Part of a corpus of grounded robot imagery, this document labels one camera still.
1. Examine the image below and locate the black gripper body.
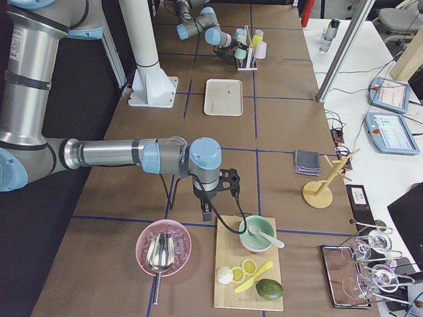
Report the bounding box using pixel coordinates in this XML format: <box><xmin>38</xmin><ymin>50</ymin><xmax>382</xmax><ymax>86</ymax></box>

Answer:
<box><xmin>193</xmin><ymin>183</ymin><xmax>217</xmax><ymax>209</ymax></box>
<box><xmin>237</xmin><ymin>34</ymin><xmax>247</xmax><ymax>51</ymax></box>

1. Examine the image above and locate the green cup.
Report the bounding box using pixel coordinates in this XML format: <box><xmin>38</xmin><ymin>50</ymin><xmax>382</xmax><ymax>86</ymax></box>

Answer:
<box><xmin>234</xmin><ymin>48</ymin><xmax>248</xmax><ymax>61</ymax></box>

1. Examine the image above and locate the beige rabbit tray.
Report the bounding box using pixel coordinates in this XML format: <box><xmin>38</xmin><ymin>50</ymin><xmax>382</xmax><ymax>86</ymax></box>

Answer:
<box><xmin>204</xmin><ymin>79</ymin><xmax>243</xmax><ymax>116</ymax></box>

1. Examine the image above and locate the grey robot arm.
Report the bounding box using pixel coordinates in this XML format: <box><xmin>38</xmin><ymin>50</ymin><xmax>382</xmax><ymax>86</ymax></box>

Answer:
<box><xmin>173</xmin><ymin>0</ymin><xmax>247</xmax><ymax>49</ymax></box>
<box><xmin>1</xmin><ymin>1</ymin><xmax>223</xmax><ymax>221</ymax></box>

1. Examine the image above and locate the yellow cup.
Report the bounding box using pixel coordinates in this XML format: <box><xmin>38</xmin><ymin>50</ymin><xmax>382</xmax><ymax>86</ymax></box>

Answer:
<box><xmin>252</xmin><ymin>34</ymin><xmax>263</xmax><ymax>50</ymax></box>

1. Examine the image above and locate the pink cup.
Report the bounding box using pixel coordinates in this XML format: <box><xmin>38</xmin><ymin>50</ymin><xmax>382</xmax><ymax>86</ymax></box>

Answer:
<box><xmin>254</xmin><ymin>41</ymin><xmax>267</xmax><ymax>59</ymax></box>

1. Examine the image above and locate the grey cup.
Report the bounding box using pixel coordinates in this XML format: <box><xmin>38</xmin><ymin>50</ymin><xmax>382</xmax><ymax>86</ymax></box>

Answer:
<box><xmin>254</xmin><ymin>29</ymin><xmax>264</xmax><ymax>38</ymax></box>

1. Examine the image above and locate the black framed tray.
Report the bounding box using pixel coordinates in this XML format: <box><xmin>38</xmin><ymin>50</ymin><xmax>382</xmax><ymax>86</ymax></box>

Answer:
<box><xmin>321</xmin><ymin>245</ymin><xmax>372</xmax><ymax>309</ymax></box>

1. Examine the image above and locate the pink bowl with ice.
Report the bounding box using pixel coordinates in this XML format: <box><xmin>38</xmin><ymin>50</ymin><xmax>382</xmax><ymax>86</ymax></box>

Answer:
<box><xmin>135</xmin><ymin>219</ymin><xmax>192</xmax><ymax>278</ymax></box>

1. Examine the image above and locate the white spoon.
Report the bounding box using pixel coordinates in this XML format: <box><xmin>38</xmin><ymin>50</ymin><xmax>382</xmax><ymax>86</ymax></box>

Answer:
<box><xmin>247</xmin><ymin>225</ymin><xmax>285</xmax><ymax>248</ymax></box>

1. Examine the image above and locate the green bowl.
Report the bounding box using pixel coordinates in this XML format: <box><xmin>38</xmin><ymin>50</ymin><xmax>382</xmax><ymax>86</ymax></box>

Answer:
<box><xmin>239</xmin><ymin>215</ymin><xmax>275</xmax><ymax>253</ymax></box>

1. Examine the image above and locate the metal ice scoop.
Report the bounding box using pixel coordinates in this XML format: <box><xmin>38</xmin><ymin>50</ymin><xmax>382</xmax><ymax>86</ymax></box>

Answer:
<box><xmin>146</xmin><ymin>233</ymin><xmax>174</xmax><ymax>305</ymax></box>

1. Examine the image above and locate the white garlic bulb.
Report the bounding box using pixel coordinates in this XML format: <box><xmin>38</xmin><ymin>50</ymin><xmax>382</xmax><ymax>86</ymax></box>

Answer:
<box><xmin>217</xmin><ymin>266</ymin><xmax>233</xmax><ymax>285</ymax></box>

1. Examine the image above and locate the wooden cutting board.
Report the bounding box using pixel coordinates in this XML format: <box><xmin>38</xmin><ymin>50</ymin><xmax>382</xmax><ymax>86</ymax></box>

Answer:
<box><xmin>213</xmin><ymin>222</ymin><xmax>284</xmax><ymax>312</ymax></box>

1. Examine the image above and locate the lemon slice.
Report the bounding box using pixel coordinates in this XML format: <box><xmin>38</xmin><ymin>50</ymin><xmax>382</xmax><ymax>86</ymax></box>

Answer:
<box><xmin>241</xmin><ymin>259</ymin><xmax>258</xmax><ymax>276</ymax></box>
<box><xmin>231</xmin><ymin>266</ymin><xmax>246</xmax><ymax>284</ymax></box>

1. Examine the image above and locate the red cylinder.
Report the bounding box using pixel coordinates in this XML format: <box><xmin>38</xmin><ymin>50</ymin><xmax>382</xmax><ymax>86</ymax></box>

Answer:
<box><xmin>301</xmin><ymin>0</ymin><xmax>315</xmax><ymax>28</ymax></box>

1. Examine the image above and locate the yellow plastic knife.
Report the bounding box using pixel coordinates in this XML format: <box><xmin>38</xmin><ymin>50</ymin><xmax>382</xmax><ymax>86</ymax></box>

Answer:
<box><xmin>234</xmin><ymin>260</ymin><xmax>274</xmax><ymax>293</ymax></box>

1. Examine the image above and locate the clear water bottle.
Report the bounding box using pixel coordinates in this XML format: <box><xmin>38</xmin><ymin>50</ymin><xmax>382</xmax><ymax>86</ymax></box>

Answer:
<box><xmin>319</xmin><ymin>19</ymin><xmax>340</xmax><ymax>52</ymax></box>

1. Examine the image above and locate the white pillar with base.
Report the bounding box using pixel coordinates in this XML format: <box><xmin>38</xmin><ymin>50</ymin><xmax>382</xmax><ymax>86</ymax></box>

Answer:
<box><xmin>119</xmin><ymin>0</ymin><xmax>178</xmax><ymax>108</ymax></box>

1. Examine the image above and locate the green avocado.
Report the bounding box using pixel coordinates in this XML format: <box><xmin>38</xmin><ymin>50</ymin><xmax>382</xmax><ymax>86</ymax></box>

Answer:
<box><xmin>255</xmin><ymin>279</ymin><xmax>285</xmax><ymax>301</ymax></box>

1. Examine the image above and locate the grey folded cloth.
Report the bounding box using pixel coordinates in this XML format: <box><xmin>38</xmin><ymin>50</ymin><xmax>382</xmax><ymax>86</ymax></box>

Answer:
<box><xmin>293</xmin><ymin>150</ymin><xmax>321</xmax><ymax>176</ymax></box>

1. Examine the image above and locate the wooden mug tree stand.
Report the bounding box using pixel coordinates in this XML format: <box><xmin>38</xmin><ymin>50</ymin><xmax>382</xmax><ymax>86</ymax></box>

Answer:
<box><xmin>302</xmin><ymin>149</ymin><xmax>360</xmax><ymax>209</ymax></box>

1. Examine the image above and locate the black box with label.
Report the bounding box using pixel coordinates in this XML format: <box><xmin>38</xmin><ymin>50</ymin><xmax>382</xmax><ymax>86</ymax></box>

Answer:
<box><xmin>346</xmin><ymin>184</ymin><xmax>375</xmax><ymax>225</ymax></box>

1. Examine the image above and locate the office chair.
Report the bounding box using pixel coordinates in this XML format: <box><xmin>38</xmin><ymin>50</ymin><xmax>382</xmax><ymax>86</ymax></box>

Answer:
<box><xmin>373</xmin><ymin>1</ymin><xmax>422</xmax><ymax>45</ymax></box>

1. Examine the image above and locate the upper teach pendant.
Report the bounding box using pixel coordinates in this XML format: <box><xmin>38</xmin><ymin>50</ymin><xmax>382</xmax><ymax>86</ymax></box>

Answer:
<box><xmin>369</xmin><ymin>77</ymin><xmax>410</xmax><ymax>114</ymax></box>

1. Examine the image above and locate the teach pendant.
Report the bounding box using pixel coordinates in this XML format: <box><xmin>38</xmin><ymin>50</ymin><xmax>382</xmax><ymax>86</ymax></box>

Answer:
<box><xmin>369</xmin><ymin>77</ymin><xmax>410</xmax><ymax>114</ymax></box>
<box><xmin>365</xmin><ymin>112</ymin><xmax>420</xmax><ymax>155</ymax></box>

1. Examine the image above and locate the lower teach pendant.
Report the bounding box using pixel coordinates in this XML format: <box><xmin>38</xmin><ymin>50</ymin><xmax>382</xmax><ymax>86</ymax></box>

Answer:
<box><xmin>365</xmin><ymin>112</ymin><xmax>420</xmax><ymax>155</ymax></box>

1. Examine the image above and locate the wine glass rack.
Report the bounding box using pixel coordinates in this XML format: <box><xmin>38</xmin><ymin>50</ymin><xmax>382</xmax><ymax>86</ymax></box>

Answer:
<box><xmin>337</xmin><ymin>219</ymin><xmax>422</xmax><ymax>308</ymax></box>

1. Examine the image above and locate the black monitor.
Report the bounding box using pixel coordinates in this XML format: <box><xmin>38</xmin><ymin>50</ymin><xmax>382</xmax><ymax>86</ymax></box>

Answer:
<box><xmin>388</xmin><ymin>183</ymin><xmax>422</xmax><ymax>254</ymax></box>

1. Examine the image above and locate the white wire cup rack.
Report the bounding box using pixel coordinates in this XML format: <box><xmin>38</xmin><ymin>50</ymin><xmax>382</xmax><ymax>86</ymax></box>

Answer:
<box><xmin>235</xmin><ymin>25</ymin><xmax>258</xmax><ymax>71</ymax></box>

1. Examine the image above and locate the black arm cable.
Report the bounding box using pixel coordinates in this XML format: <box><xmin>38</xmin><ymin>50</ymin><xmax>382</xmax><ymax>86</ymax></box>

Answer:
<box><xmin>158</xmin><ymin>171</ymin><xmax>258</xmax><ymax>235</ymax></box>

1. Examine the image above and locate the aluminium frame post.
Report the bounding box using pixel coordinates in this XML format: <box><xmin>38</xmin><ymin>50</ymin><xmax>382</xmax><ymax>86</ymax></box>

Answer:
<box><xmin>316</xmin><ymin>0</ymin><xmax>375</xmax><ymax>103</ymax></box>

